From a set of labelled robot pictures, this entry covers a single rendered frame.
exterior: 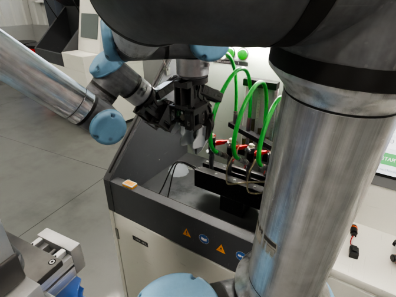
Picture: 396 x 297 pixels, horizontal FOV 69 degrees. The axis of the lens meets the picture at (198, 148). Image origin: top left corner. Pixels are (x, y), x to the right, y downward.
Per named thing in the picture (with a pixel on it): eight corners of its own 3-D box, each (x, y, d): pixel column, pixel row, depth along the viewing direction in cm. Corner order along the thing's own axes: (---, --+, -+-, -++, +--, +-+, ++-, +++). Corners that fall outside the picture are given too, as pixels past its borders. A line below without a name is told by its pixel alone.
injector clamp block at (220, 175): (194, 199, 123) (194, 168, 115) (206, 187, 130) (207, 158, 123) (271, 230, 106) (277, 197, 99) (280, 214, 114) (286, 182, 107)
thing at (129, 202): (115, 213, 121) (109, 181, 114) (122, 207, 124) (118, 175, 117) (253, 282, 92) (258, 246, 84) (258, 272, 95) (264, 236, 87)
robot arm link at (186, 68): (188, 52, 70) (217, 55, 66) (188, 71, 72) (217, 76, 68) (168, 57, 64) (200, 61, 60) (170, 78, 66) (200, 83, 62)
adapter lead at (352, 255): (357, 260, 76) (359, 254, 75) (348, 257, 77) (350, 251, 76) (357, 230, 86) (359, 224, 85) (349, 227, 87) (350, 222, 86)
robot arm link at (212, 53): (171, 66, 49) (162, 55, 59) (233, 63, 52) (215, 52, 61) (170, 15, 46) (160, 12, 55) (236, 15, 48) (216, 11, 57)
